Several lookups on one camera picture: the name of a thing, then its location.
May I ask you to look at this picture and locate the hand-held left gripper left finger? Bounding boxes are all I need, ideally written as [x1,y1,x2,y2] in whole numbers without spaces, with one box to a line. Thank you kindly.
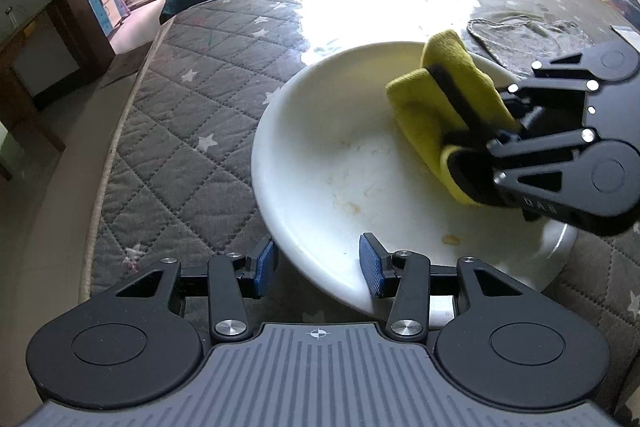
[116,239,278,343]

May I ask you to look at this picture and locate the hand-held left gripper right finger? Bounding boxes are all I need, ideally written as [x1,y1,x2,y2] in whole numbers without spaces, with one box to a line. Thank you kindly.
[359,233,523,343]

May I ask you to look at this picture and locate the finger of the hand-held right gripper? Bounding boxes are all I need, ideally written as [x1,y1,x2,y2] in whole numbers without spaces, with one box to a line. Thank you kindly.
[502,52,601,128]
[487,129,596,205]

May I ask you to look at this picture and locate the yellow black cleaning cloth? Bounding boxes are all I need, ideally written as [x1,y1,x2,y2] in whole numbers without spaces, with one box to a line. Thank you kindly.
[386,29,523,208]

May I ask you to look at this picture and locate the large white bowl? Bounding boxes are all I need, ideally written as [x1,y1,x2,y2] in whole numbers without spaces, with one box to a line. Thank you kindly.
[251,41,578,328]

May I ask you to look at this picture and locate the grey towel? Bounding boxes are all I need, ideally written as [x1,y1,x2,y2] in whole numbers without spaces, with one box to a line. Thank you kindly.
[467,18,593,72]

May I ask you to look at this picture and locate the clear plastic storage box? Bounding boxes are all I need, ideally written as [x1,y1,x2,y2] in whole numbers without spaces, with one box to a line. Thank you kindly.
[597,0,640,25]

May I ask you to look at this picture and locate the blue toy cabinet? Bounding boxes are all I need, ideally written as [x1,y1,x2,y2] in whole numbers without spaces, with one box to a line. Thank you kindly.
[80,0,133,40]

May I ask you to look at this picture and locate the dark wooden side table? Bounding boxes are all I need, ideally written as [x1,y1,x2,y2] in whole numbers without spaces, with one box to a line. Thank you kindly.
[0,2,66,182]

